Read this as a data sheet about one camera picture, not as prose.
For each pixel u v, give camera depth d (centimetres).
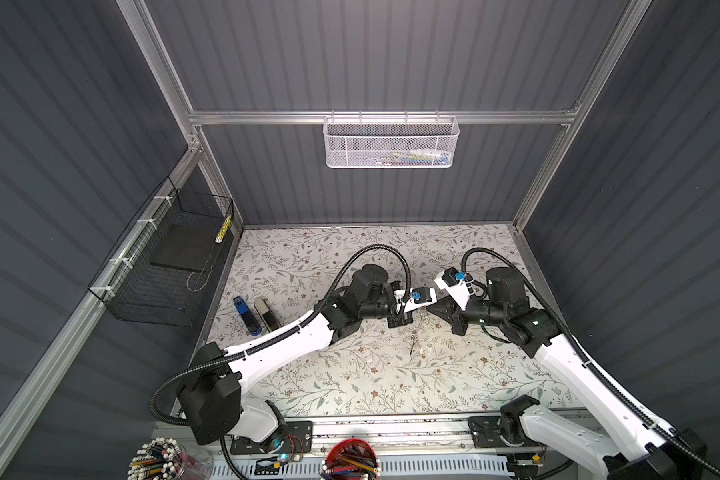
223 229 82
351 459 66
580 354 47
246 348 45
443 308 64
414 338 79
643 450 39
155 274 72
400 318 63
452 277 62
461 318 64
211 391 40
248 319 92
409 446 73
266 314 91
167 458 56
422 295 59
